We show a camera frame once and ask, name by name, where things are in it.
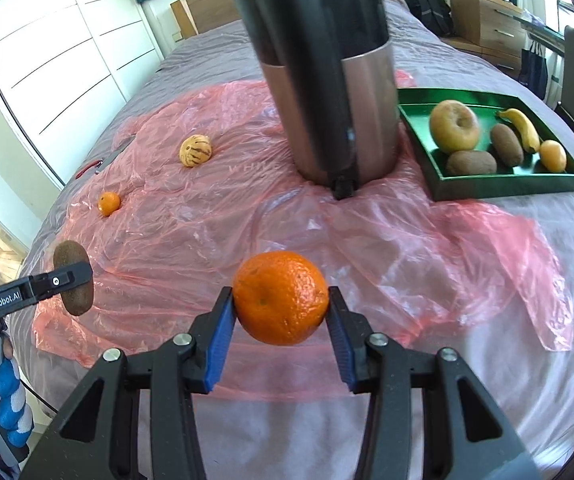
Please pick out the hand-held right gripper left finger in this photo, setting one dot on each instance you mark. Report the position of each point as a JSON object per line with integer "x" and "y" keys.
{"x": 219, "y": 330}

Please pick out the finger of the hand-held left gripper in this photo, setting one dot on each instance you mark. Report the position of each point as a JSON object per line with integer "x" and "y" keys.
{"x": 62, "y": 282}

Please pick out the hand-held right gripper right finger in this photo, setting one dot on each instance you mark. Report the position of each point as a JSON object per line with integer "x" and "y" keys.
{"x": 339, "y": 340}

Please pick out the brown kiwi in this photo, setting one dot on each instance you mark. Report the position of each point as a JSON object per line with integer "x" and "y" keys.
{"x": 507, "y": 144}
{"x": 67, "y": 255}
{"x": 471, "y": 163}

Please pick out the orange tangerine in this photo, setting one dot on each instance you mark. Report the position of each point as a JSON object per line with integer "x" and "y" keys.
{"x": 109, "y": 203}
{"x": 279, "y": 300}

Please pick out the green tray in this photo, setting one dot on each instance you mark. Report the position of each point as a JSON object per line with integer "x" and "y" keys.
{"x": 507, "y": 187}

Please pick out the yellow red apple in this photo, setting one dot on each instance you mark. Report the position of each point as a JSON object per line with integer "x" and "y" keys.
{"x": 454, "y": 126}

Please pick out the pale orange citrus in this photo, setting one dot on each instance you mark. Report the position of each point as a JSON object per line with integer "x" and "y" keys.
{"x": 553, "y": 155}

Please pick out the person's left hand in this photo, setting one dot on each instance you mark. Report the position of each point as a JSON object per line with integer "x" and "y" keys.
{"x": 12, "y": 400}

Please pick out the pink plastic sheet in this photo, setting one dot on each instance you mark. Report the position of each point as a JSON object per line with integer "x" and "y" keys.
{"x": 192, "y": 240}

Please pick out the bed with grey bedspread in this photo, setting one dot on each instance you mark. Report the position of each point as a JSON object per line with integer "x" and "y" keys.
{"x": 492, "y": 385}

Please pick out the striped yellow melon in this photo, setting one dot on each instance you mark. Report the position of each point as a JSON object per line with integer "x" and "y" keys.
{"x": 196, "y": 150}

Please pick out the metal and black kettle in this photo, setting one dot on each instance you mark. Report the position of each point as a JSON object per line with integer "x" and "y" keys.
{"x": 327, "y": 110}

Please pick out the white wardrobe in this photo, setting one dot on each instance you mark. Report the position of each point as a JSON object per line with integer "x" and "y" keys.
{"x": 67, "y": 35}

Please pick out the yellow banana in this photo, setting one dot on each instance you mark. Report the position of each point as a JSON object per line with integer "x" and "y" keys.
{"x": 524, "y": 127}

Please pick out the wooden headboard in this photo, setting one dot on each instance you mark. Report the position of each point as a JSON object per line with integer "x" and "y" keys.
{"x": 207, "y": 15}

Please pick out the dark blue bag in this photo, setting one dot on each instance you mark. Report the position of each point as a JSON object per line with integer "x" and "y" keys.
{"x": 534, "y": 67}

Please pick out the black backpack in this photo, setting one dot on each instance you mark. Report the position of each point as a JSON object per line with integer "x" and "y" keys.
{"x": 429, "y": 7}

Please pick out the wooden dresser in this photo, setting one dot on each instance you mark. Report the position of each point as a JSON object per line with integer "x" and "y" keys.
{"x": 487, "y": 25}

